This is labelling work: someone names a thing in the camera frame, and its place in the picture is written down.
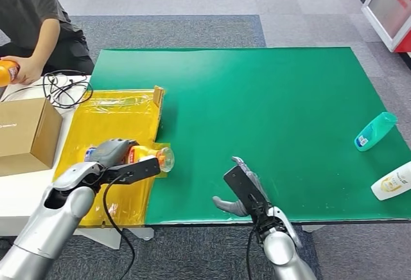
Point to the orange juice bottle clear cap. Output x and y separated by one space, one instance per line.
148 153

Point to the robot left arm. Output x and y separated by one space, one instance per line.
48 222

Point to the white lotion bottle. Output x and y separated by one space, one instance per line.
391 182

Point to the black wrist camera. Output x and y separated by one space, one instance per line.
141 170
243 188

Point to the teal plastic bottle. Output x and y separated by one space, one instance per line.
374 132

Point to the green table mat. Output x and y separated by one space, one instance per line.
256 116

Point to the white cabinet red sign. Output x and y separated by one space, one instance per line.
390 5

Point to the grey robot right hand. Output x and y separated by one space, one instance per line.
228 207

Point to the person's hand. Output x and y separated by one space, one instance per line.
27 69

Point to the brown cardboard box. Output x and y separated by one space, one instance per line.
23 133

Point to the orange bottle red label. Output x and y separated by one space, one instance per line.
7 73

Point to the person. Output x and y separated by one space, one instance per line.
23 1

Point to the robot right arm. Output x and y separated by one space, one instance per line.
282 250

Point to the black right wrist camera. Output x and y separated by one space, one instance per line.
243 188

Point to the yellow taped cardboard tray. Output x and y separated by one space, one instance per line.
105 120

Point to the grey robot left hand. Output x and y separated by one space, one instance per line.
111 150

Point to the person's forearm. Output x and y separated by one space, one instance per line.
44 42

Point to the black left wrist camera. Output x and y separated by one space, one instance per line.
141 170

